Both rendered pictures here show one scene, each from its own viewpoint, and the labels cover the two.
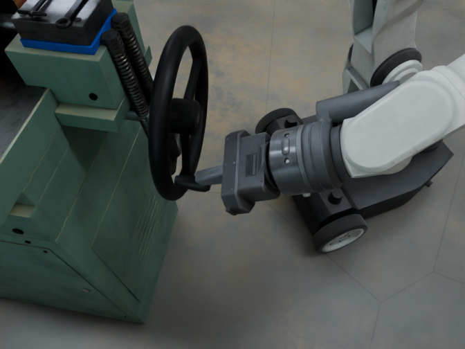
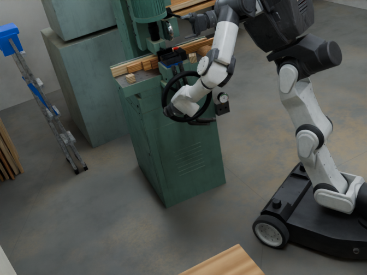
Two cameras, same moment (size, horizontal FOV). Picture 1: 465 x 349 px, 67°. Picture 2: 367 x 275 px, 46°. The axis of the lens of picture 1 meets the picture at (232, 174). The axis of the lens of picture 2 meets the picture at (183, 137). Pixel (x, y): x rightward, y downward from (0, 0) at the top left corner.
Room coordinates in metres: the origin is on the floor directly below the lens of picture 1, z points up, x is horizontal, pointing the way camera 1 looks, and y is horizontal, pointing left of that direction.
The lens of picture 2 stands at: (-0.58, -1.69, 1.85)
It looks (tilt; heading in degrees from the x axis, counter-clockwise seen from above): 32 degrees down; 63
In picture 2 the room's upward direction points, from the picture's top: 12 degrees counter-clockwise
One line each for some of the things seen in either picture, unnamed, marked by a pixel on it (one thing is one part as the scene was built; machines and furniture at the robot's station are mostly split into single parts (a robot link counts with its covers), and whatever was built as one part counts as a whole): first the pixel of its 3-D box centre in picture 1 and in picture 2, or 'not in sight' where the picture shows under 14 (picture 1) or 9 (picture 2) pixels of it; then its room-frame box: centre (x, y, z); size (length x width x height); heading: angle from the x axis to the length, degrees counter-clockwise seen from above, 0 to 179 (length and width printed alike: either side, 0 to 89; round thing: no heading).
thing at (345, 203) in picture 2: not in sight; (339, 191); (0.85, -0.55, 0.28); 0.21 x 0.20 x 0.13; 110
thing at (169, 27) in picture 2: not in sight; (168, 30); (0.61, 0.53, 1.02); 0.12 x 0.03 x 0.12; 80
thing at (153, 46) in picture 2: not in sight; (156, 46); (0.47, 0.44, 0.99); 0.14 x 0.07 x 0.09; 80
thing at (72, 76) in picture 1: (83, 50); (175, 69); (0.45, 0.23, 0.91); 0.15 x 0.14 x 0.09; 170
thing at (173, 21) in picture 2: not in sight; (169, 27); (0.65, 0.57, 1.02); 0.09 x 0.07 x 0.12; 170
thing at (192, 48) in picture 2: not in sight; (175, 53); (0.56, 0.40, 0.92); 0.59 x 0.02 x 0.04; 170
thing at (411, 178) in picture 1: (366, 145); (333, 202); (0.84, -0.52, 0.19); 0.64 x 0.52 x 0.33; 110
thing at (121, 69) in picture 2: not in sight; (160, 56); (0.48, 0.44, 0.92); 0.60 x 0.02 x 0.05; 170
